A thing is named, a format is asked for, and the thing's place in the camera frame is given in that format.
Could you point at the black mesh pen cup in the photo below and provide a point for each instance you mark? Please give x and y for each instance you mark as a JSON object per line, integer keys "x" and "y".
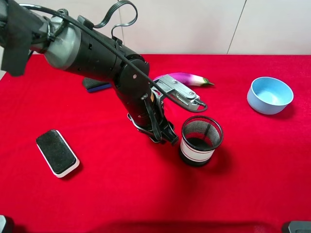
{"x": 201, "y": 136}

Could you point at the light blue bowl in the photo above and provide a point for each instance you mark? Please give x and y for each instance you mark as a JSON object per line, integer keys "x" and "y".
{"x": 269, "y": 96}

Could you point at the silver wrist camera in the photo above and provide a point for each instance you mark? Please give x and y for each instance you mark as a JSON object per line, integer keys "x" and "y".
{"x": 179, "y": 92}

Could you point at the blue black board eraser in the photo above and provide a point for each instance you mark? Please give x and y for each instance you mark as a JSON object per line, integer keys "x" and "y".
{"x": 92, "y": 85}

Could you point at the white black board eraser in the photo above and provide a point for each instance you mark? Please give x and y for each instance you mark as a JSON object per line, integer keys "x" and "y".
{"x": 57, "y": 153}

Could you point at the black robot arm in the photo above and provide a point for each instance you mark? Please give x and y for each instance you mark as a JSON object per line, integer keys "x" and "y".
{"x": 75, "y": 46}

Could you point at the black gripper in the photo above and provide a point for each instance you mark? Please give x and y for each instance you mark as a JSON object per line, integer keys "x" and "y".
{"x": 158, "y": 129}

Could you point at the dark base corner left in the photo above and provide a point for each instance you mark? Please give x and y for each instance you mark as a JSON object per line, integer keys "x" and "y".
{"x": 6, "y": 224}

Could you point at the purple toy eggplant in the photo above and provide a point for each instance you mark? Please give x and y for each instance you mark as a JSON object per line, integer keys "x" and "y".
{"x": 190, "y": 79}

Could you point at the dark base corner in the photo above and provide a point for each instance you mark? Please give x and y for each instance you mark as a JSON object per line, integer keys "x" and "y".
{"x": 297, "y": 227}
{"x": 6, "y": 224}

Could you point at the red velvet table cloth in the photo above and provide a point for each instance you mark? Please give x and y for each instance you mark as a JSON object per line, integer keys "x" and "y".
{"x": 258, "y": 179}

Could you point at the dark base corner right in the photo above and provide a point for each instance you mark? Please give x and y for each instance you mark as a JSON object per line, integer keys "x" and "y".
{"x": 297, "y": 227}

